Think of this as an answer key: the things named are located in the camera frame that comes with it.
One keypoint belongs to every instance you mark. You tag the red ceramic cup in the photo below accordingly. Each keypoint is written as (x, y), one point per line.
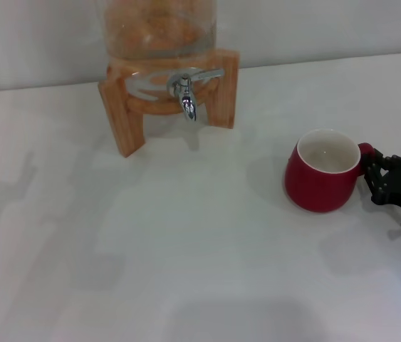
(314, 190)

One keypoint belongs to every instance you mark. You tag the chrome faucet with lever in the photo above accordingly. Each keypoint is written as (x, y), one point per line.
(187, 103)

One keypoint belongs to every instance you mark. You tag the glass beverage dispenser jar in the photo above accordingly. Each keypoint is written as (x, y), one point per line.
(157, 28)

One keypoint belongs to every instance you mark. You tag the wooden dispenser stand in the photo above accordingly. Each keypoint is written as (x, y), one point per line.
(123, 117)

